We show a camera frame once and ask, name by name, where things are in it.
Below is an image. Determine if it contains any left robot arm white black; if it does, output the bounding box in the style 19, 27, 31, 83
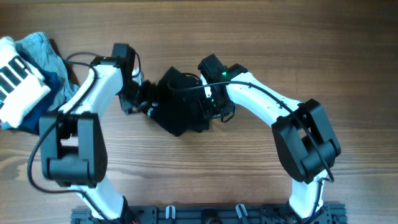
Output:
27, 53, 143, 223

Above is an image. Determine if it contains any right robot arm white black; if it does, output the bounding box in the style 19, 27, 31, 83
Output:
198, 62, 341, 222

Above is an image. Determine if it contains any navy blue folded garment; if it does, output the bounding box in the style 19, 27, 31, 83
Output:
1, 52, 61, 135

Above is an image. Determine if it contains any light blue denim garment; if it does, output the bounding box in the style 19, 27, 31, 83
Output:
16, 32, 79, 111

